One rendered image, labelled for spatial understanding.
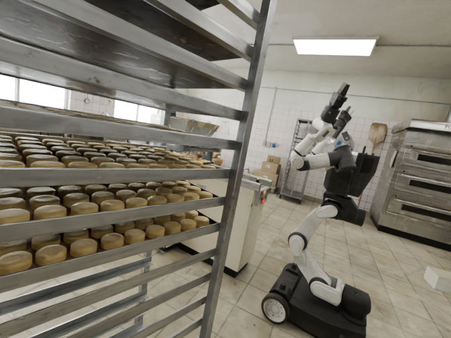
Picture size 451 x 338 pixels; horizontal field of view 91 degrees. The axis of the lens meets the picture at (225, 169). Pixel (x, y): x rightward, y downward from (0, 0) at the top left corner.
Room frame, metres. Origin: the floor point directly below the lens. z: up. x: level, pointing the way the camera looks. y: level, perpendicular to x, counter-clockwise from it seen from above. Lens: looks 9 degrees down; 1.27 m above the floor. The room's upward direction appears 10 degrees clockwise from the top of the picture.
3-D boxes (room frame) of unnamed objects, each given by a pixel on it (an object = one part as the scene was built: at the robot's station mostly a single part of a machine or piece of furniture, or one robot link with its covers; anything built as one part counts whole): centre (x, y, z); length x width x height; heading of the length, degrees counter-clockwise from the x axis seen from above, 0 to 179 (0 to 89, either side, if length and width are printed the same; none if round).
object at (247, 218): (2.10, -0.04, 0.45); 0.70 x 0.34 x 0.90; 61
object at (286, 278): (1.54, -0.87, 0.19); 0.64 x 0.52 x 0.33; 60
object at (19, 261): (0.37, 0.35, 0.96); 0.05 x 0.05 x 0.02
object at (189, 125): (2.34, 0.40, 1.25); 0.56 x 0.29 x 0.14; 151
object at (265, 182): (2.52, 0.43, 0.87); 2.01 x 0.03 x 0.07; 61
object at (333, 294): (1.52, -0.90, 0.28); 0.21 x 0.20 x 0.13; 60
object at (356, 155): (1.55, -0.84, 1.16); 0.34 x 0.30 x 0.36; 150
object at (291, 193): (5.11, -1.64, 0.93); 0.64 x 0.51 x 1.78; 159
